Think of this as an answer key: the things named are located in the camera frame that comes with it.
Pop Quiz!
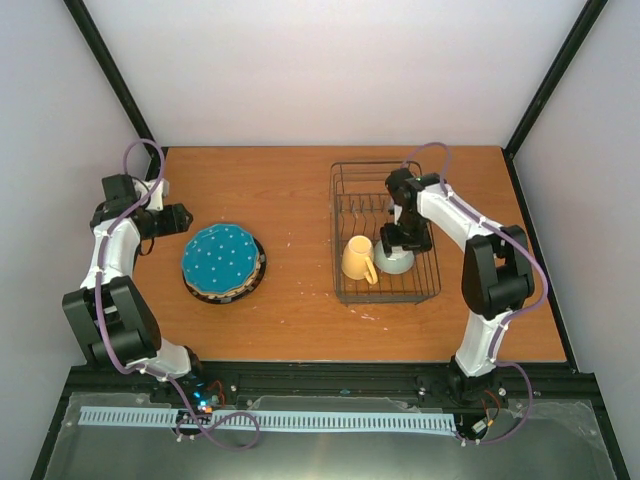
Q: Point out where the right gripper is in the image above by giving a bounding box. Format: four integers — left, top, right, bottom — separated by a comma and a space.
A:
380, 211, 432, 256

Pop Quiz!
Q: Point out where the pale green ceramic bowl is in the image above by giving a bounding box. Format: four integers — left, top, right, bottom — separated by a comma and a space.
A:
374, 241, 415, 275

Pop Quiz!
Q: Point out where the teal dotted plate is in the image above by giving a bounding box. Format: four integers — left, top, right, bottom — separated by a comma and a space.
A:
181, 223, 261, 297

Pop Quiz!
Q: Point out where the dark wire dish rack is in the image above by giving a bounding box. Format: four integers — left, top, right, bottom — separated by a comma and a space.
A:
329, 160, 441, 305

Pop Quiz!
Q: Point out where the yellow ceramic mug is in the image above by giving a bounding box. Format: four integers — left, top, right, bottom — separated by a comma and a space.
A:
341, 235, 378, 285

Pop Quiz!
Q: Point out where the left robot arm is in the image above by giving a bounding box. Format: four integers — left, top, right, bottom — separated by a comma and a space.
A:
62, 174, 208, 403

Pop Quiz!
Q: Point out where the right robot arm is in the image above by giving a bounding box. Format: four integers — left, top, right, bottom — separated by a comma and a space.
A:
376, 167, 535, 404

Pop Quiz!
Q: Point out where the dark patterned plate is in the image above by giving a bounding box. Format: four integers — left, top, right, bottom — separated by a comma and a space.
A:
182, 239, 267, 304

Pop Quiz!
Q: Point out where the metal front plate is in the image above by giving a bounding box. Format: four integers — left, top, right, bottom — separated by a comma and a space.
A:
43, 394, 621, 479

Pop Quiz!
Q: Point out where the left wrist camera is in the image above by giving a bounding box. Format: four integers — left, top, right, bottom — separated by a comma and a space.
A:
144, 179, 169, 211

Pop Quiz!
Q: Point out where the black front rail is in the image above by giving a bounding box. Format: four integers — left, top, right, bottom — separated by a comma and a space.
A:
64, 360, 601, 412

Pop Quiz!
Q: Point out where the black left frame post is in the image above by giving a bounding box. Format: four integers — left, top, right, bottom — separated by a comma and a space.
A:
62, 0, 161, 151

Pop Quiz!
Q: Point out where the black frame post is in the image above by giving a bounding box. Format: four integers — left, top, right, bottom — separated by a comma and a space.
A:
504, 0, 610, 151
62, 0, 161, 151

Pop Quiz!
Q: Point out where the light blue slotted cable duct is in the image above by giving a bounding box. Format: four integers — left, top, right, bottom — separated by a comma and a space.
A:
77, 406, 456, 436

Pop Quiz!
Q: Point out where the black right frame post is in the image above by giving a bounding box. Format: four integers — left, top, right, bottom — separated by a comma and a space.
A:
504, 0, 610, 151

